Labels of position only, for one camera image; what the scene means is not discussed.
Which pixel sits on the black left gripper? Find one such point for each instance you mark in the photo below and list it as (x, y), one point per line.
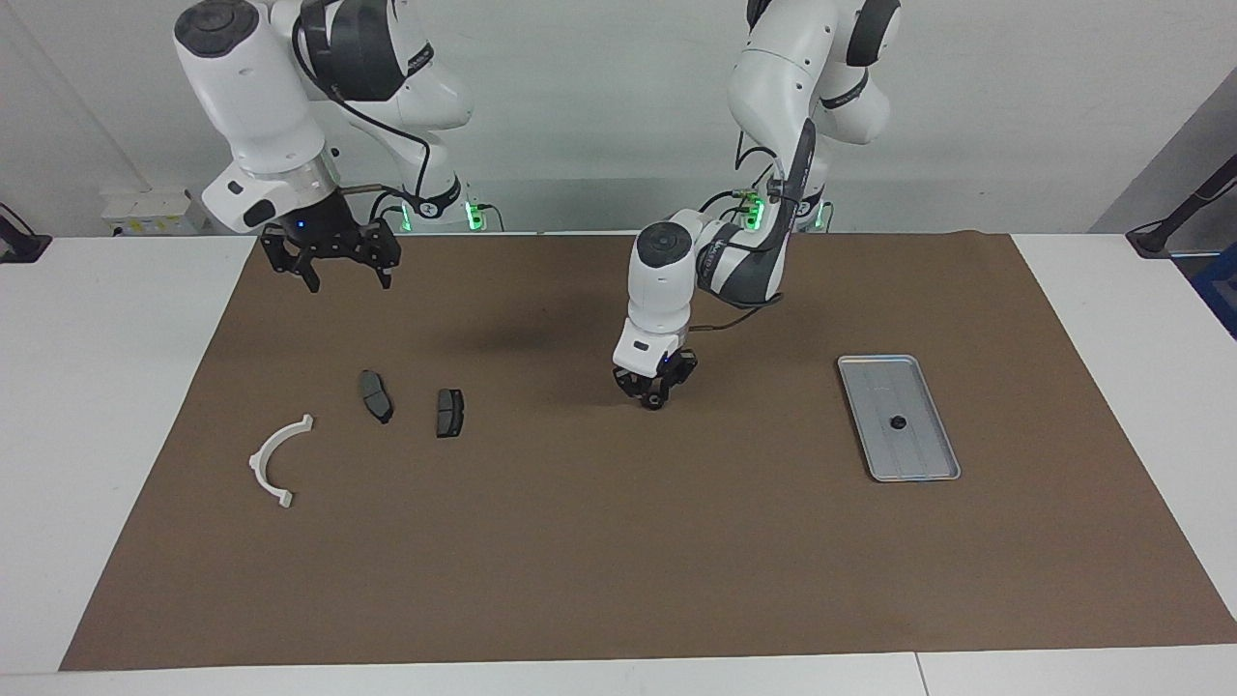
(674, 365)

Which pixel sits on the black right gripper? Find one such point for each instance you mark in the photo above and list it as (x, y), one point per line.
(324, 227)

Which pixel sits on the large black bearing gear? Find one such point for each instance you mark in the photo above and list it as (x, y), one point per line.
(655, 400)

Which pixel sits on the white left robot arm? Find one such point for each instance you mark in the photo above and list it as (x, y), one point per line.
(773, 77)

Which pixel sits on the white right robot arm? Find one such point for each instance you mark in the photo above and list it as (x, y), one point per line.
(242, 87)

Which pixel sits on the silver metal tray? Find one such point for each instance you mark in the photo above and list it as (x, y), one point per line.
(918, 454)

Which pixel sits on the dark grey brake pad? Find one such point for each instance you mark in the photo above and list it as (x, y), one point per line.
(375, 394)
(450, 414)

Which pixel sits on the brown table mat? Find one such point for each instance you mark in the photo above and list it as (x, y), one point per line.
(618, 532)

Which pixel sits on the blue crate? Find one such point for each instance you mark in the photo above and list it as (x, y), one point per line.
(1220, 290)

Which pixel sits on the white curved plastic bracket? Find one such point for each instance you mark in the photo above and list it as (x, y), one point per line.
(255, 466)

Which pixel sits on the black clamp mount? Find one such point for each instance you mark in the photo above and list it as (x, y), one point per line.
(19, 246)

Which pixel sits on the black camera stand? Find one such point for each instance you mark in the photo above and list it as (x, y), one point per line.
(1155, 240)

